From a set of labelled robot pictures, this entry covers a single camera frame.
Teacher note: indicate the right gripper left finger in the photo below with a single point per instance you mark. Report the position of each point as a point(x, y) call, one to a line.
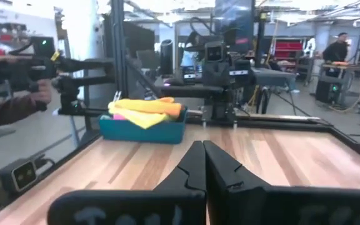
point(136, 209)

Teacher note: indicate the person's hand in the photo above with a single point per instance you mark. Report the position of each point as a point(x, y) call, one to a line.
point(42, 92)

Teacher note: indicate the computer monitor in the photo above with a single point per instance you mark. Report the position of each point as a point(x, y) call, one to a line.
point(234, 25)

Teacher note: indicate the black cylindrical device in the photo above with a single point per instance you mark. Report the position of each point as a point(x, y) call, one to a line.
point(167, 56)

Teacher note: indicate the yellow microfiber towel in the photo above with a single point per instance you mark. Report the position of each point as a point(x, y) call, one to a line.
point(142, 122)

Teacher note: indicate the pink microfiber towel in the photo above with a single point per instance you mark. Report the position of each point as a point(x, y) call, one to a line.
point(119, 117)

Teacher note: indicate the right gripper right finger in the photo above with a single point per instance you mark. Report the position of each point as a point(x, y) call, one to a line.
point(277, 209)

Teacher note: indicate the red storage shelf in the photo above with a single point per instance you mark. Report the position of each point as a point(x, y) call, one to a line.
point(289, 47)

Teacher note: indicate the black table-level camera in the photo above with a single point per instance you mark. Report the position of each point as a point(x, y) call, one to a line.
point(23, 175)

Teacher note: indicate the teal plastic bin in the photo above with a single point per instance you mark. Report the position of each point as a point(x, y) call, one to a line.
point(142, 134)

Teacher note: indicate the orange microfiber towel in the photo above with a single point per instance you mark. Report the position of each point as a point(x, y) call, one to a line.
point(167, 107)

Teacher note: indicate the person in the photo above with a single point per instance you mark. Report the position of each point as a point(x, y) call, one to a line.
point(336, 51)

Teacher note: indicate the person's forearm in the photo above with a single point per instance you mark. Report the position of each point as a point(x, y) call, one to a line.
point(5, 111)

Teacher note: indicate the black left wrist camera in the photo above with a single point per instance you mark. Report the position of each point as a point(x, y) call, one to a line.
point(215, 52)

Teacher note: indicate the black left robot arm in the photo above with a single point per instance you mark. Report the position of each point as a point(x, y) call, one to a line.
point(223, 106)

